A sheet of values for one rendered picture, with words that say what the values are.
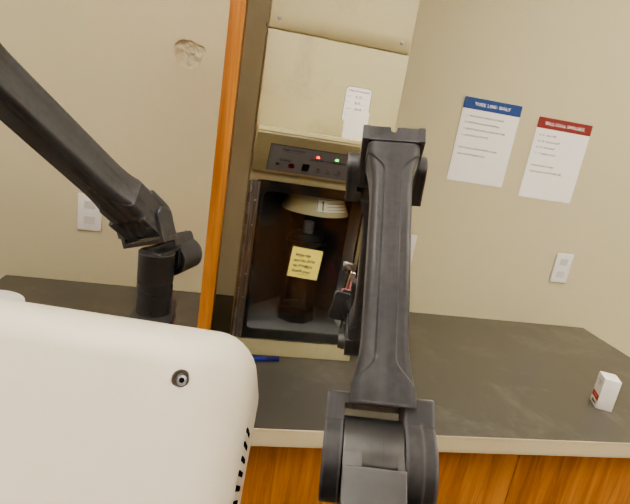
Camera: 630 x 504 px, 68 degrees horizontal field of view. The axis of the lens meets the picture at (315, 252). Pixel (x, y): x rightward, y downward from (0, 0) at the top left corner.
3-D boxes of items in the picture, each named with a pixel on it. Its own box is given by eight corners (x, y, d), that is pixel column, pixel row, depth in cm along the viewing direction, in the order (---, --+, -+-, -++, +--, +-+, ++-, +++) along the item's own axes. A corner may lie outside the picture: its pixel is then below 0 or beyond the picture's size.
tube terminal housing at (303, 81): (229, 313, 143) (262, 43, 123) (332, 321, 149) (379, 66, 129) (227, 352, 119) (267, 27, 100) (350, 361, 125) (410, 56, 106)
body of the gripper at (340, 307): (335, 288, 105) (341, 301, 98) (376, 298, 107) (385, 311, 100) (326, 314, 107) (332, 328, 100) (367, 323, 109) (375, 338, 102)
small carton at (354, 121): (341, 137, 106) (345, 110, 104) (363, 141, 106) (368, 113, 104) (341, 138, 101) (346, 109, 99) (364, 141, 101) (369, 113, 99)
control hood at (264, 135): (250, 168, 107) (255, 123, 105) (384, 187, 113) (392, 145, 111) (251, 174, 96) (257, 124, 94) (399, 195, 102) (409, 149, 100)
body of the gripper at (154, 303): (176, 309, 85) (179, 271, 83) (168, 335, 75) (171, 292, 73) (138, 306, 83) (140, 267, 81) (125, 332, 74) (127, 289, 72)
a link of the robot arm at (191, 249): (111, 215, 75) (156, 207, 72) (155, 206, 85) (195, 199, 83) (130, 287, 77) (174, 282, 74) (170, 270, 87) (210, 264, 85)
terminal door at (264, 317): (233, 335, 118) (253, 177, 108) (350, 345, 123) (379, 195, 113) (233, 337, 117) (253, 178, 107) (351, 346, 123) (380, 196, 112)
